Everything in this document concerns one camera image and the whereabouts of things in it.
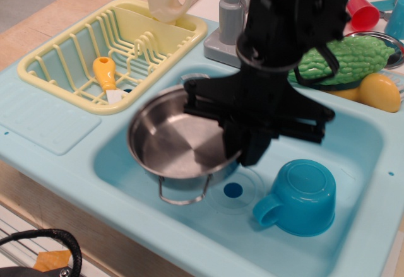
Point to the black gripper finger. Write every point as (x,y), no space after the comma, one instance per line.
(254,144)
(232,139)

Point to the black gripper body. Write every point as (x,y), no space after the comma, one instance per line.
(259,96)

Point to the stainless steel pot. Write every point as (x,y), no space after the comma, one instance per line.
(184,153)

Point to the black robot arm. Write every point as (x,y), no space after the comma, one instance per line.
(306,24)

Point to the yellow dish drying rack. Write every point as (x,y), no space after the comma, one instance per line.
(142,48)

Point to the light blue toy sink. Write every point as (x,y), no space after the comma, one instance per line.
(83,158)

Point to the grey toy faucet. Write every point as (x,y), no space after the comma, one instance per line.
(220,46)

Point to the blue plastic mug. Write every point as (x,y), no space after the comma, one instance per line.
(302,199)

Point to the green toy bitter gourd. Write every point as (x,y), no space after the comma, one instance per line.
(357,57)

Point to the yellow toy squash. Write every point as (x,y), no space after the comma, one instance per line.
(383,92)

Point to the red cup right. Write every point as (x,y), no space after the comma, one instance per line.
(364,15)

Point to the blue cup at edge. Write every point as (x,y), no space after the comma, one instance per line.
(395,25)

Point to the orange tape piece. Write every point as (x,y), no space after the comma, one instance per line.
(47,261)

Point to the yellow handled toy spatula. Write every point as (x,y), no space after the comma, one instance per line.
(104,69)

